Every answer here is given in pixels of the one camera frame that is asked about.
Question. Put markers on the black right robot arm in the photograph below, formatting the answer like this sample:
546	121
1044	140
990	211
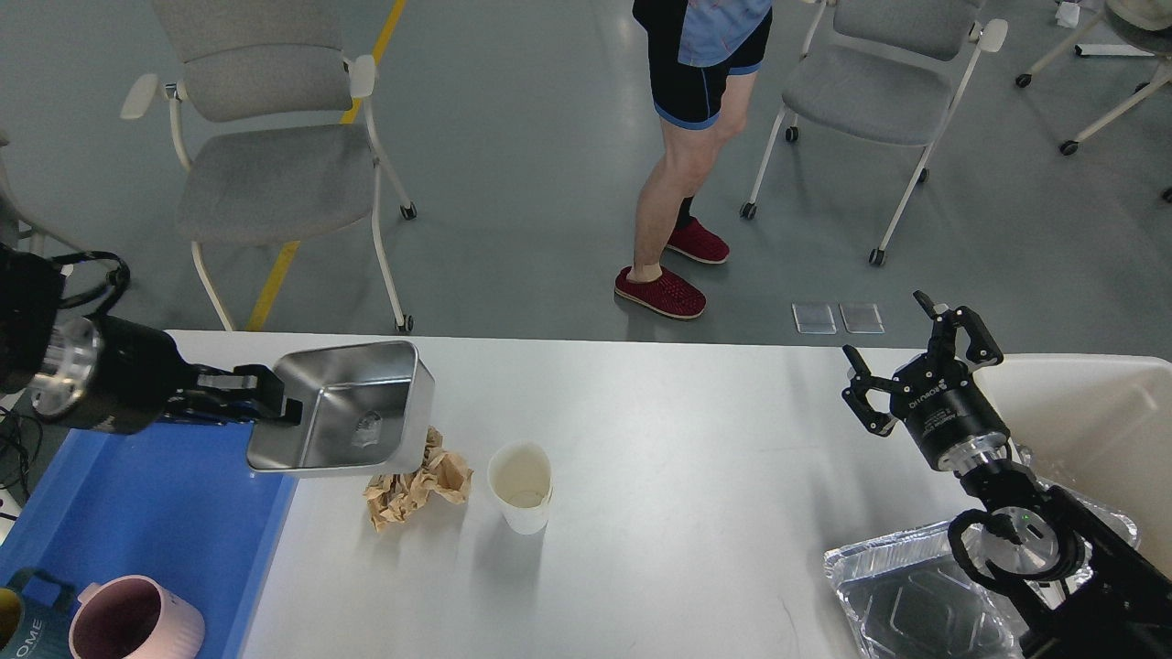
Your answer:
1082	590

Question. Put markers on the square stainless steel tray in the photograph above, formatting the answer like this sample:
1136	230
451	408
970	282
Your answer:
365	410

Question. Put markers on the person in blue shirt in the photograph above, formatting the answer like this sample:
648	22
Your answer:
703	58

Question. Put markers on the beige plastic bin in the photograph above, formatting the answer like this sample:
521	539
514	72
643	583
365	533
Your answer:
1098	424

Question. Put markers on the grey chair far left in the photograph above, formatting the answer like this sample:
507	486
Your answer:
20	226

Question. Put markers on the grey chair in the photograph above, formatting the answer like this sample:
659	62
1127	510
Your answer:
247	59
890	72
20	226

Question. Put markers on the pink ribbed mug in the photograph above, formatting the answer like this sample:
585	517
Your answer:
133	616

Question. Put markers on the white paper cup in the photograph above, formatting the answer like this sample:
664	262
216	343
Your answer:
521	480

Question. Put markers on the aluminium foil tray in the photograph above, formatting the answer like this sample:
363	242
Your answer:
905	597

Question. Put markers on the crumpled brown paper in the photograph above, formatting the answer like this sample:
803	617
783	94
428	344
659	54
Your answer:
394	498

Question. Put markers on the grey chair right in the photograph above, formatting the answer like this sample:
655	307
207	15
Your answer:
890	72

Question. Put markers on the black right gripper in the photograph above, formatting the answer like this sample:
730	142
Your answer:
952	422

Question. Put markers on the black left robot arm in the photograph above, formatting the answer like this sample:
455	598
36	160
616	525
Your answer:
38	293

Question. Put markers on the dark teal mug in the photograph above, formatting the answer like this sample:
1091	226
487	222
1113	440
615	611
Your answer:
29	628

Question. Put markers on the blue plastic tray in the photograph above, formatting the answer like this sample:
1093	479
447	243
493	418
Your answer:
177	503

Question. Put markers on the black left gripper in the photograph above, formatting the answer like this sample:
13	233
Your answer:
107	374

